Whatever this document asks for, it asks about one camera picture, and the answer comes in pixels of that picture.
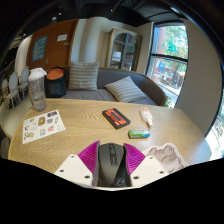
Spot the black computer mouse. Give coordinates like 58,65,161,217
93,142,132,188

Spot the grey curved sofa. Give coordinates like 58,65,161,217
46,66,167,107

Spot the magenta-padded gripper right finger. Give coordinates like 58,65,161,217
123,142,169,188

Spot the black-framed window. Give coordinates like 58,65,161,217
145,21,190,108

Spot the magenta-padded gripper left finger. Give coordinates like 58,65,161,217
53,140,101,188

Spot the white sticker sheet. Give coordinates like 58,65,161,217
21,109,67,145

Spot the striped grey cushion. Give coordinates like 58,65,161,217
103,75,148,104
67,60,101,91

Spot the white glue tube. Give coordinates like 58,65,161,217
139,106,154,128

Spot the wooden door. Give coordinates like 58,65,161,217
26,18,79,71

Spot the blue poster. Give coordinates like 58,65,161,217
31,35,49,62

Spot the green and white eraser box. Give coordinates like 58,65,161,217
127,129,151,140

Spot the arched glass display cabinet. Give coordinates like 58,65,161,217
105,27,142,72

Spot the group of grey chairs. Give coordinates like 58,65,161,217
0,65,31,109

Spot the black and orange bag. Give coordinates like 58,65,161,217
44,66,67,99

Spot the clear plastic shaker bottle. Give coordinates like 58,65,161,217
27,67,48,112

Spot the white paper sign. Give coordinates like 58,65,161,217
56,33,68,42

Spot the black and orange box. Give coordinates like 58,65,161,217
101,107,131,130

